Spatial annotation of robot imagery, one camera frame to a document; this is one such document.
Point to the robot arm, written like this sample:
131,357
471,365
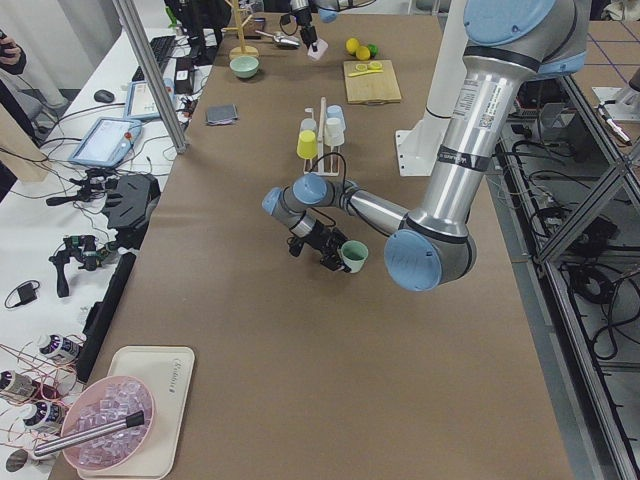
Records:
508,43
328,10

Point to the wooden mug tree stand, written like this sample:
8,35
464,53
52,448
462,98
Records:
241,17

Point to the grey plastic cup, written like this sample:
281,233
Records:
308,124

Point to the yellow plastic cup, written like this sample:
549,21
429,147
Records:
306,148

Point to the black computer mouse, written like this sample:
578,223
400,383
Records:
104,96

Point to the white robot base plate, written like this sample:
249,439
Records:
416,149

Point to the white wire cup holder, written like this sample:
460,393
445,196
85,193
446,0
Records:
326,162

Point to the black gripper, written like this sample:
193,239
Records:
320,236
306,33

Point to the green plastic cup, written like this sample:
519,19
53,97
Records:
354,254

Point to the metal tongs tube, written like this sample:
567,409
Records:
132,420

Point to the aluminium frame post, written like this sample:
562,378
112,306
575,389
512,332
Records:
131,22

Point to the whole yellow lemon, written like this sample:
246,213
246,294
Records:
351,45

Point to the light blue plastic cup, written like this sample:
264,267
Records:
335,111

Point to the wooden cutting board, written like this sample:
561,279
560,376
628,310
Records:
374,88

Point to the pink plastic cup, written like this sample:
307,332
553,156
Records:
323,48

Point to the white plastic cup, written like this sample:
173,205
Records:
334,132

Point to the green lime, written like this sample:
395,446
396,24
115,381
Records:
373,49

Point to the folded grey cloth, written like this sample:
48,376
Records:
221,115

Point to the cream plastic serving tray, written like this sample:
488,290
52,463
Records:
166,371

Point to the mint green bowl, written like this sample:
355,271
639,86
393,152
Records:
244,66

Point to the blue teach pendant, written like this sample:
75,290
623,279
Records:
107,143
139,103

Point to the yellow plastic knife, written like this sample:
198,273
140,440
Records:
363,73

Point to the metal scoop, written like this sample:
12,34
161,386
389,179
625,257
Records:
280,39

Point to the black keyboard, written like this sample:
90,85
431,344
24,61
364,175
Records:
162,48

